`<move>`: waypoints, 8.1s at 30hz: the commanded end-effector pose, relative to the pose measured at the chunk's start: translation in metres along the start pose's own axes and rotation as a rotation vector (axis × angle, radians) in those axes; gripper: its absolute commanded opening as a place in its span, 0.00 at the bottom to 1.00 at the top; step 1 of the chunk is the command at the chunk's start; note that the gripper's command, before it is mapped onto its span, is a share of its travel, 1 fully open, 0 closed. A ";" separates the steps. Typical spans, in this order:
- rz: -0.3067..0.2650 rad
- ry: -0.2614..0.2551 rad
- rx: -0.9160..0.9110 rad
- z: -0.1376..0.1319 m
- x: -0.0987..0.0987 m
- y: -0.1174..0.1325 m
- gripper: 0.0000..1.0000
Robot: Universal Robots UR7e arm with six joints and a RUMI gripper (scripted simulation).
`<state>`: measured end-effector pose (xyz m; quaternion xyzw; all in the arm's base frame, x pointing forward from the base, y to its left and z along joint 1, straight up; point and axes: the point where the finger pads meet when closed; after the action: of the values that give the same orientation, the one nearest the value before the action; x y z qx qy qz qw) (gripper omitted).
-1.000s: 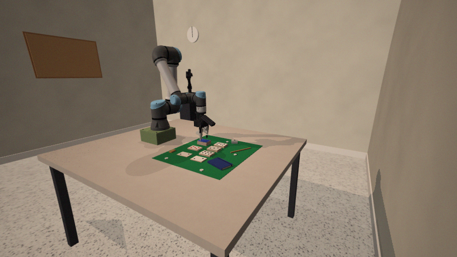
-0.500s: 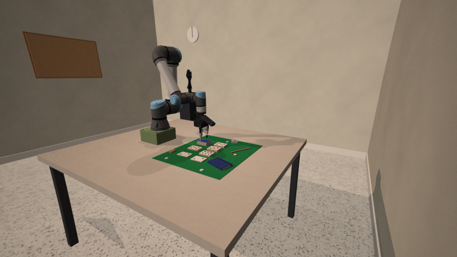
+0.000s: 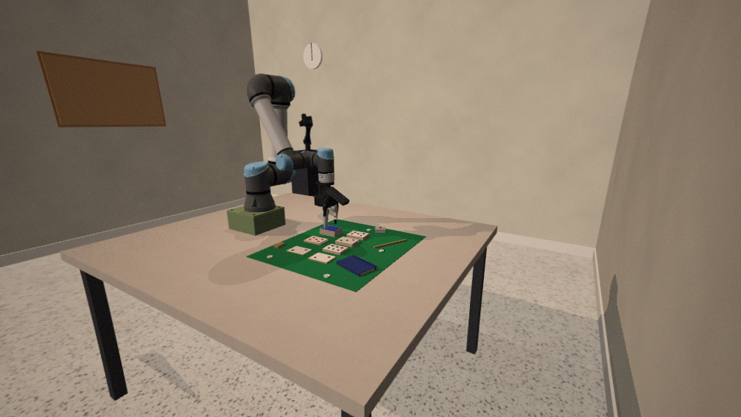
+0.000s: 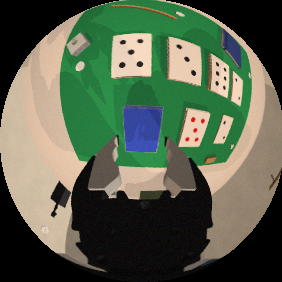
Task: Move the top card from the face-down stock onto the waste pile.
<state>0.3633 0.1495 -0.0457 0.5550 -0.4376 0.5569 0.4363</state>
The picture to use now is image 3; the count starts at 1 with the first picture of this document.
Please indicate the green felt mat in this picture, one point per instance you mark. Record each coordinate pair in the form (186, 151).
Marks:
(339, 276)

